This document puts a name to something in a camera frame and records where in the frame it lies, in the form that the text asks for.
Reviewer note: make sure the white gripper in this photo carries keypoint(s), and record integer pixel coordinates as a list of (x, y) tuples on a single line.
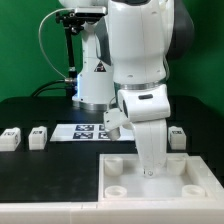
[(147, 111)]

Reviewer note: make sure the white square tabletop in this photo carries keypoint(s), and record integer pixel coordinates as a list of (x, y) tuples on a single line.
[(183, 177)]

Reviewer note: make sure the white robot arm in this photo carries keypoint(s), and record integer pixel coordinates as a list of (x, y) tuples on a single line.
[(136, 37)]

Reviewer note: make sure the white sheet with tags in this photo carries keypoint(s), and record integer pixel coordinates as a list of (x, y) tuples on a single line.
[(79, 132)]

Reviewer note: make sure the black camera stand pole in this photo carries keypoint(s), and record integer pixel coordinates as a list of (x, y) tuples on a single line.
[(72, 27)]

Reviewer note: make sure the white obstacle fence front wall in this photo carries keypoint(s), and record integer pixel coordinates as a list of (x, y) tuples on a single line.
[(92, 213)]

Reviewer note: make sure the silver camera on stand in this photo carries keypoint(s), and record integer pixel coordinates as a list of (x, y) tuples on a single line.
[(94, 13)]

